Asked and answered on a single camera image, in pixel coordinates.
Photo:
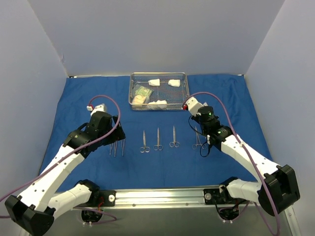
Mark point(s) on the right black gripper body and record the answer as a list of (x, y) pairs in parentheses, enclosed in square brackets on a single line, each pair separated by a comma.
[(197, 120)]

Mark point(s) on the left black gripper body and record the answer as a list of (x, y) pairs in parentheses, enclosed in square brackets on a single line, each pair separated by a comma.
[(118, 132)]

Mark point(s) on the steel hemostat clamp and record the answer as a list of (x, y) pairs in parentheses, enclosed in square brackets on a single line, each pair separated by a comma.
[(198, 142)]

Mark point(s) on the steel surgical scissors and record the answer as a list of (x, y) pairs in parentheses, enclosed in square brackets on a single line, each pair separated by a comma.
[(174, 143)]

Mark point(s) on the peach gauze pack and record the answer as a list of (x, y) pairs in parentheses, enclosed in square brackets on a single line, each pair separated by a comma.
[(140, 100)]

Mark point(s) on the blue surgical drape cloth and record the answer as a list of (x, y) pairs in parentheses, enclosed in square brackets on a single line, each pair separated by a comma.
[(173, 166)]

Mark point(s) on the green paper packet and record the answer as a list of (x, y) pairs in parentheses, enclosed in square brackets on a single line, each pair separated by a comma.
[(143, 91)]

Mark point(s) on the white gauze roll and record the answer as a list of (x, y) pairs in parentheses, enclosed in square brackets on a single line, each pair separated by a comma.
[(174, 83), (154, 82)]

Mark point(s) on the straight steel scissors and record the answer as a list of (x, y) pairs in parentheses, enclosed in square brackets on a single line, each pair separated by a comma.
[(158, 146)]

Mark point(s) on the steel mesh instrument tray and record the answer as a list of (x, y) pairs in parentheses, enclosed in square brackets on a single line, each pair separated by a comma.
[(174, 96)]

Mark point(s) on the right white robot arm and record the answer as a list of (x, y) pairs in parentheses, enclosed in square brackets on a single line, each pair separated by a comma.
[(275, 188)]

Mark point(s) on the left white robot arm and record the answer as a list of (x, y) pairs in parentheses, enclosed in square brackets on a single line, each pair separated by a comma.
[(37, 223)]

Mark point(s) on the white gauze pad front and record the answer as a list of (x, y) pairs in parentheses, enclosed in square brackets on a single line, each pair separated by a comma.
[(158, 102)]

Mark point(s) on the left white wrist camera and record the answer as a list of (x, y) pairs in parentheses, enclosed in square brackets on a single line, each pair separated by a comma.
[(99, 108)]

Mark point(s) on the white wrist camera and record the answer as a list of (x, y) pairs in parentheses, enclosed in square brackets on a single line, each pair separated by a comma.
[(99, 108), (193, 103)]

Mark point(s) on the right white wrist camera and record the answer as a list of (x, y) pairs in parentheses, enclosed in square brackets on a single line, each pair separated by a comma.
[(193, 103)]

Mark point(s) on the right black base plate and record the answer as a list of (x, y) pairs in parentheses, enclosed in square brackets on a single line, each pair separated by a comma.
[(213, 196)]

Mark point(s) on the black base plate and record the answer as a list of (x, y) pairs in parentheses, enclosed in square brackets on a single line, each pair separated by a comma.
[(101, 198), (213, 196)]

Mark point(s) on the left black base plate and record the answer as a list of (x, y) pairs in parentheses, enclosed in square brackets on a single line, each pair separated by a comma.
[(101, 198)]

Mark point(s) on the aluminium front rail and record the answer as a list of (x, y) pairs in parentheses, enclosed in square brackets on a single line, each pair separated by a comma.
[(157, 196)]

